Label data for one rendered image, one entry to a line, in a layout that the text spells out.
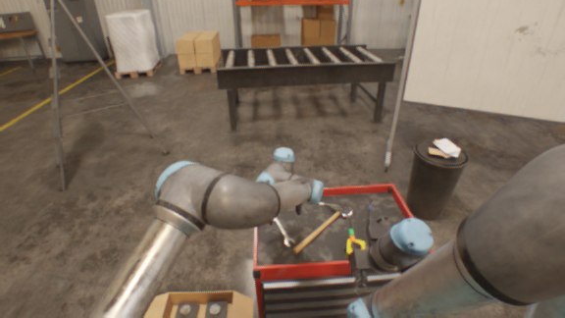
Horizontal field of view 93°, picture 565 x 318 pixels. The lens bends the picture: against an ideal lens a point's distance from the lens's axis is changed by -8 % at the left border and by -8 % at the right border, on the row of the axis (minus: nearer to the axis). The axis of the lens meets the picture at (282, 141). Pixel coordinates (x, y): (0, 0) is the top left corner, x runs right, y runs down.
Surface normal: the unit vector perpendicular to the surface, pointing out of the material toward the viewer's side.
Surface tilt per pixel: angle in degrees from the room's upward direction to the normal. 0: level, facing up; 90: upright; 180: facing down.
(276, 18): 90
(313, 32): 90
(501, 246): 74
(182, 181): 24
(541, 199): 54
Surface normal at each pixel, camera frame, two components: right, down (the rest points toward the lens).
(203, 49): 0.05, 0.50
